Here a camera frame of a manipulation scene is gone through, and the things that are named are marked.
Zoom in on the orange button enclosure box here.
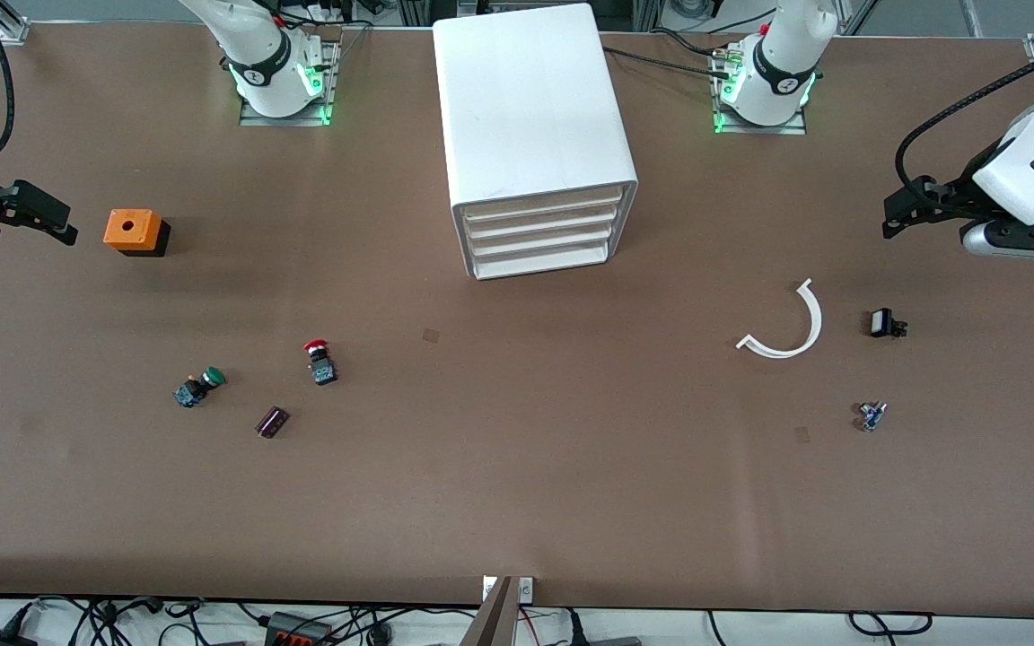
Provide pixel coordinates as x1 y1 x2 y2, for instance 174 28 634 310
103 209 171 258

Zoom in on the green push button switch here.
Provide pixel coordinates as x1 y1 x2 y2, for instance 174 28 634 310
173 366 227 409

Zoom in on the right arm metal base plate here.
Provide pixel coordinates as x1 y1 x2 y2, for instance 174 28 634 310
239 34 340 127

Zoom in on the red push button switch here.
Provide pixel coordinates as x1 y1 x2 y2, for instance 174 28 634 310
303 339 338 387

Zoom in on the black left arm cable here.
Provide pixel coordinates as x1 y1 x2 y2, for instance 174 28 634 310
896 40 1034 212

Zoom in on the black looped cable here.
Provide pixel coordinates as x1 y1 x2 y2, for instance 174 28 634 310
847 612 935 636

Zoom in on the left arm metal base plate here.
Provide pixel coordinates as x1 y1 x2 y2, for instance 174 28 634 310
713 45 808 135

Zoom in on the white plastic drawer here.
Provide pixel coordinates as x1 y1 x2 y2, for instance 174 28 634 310
469 224 617 259
465 205 623 241
472 242 612 280
454 184 633 223

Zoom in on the grey camera mount bar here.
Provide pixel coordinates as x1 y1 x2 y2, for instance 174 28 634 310
460 576 514 646

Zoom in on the black orange power strip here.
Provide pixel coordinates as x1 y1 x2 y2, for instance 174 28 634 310
266 612 336 646

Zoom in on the white curved plastic clip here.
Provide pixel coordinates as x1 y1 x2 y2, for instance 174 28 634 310
736 278 823 360

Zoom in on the white drawer cabinet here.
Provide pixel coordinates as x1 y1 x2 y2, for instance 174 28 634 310
432 3 639 281

